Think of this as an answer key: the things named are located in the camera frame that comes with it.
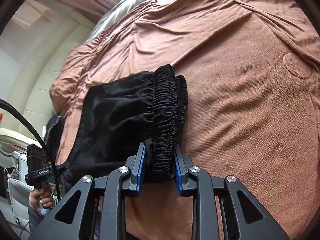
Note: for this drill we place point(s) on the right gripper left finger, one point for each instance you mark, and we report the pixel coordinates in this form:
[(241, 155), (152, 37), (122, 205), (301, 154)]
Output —
[(75, 215)]

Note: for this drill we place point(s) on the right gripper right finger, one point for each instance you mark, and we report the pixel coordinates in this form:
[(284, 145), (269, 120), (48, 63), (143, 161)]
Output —
[(223, 208)]

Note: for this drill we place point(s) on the black pants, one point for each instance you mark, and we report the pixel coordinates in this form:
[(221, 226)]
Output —
[(147, 107)]

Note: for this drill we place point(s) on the person's left hand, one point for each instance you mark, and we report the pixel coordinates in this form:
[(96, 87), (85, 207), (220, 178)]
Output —
[(41, 197)]

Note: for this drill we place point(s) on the cream padded headboard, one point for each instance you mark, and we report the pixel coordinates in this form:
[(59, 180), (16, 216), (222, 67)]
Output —
[(30, 93)]

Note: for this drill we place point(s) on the brown bed blanket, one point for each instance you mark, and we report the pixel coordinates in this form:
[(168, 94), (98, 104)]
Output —
[(252, 71)]

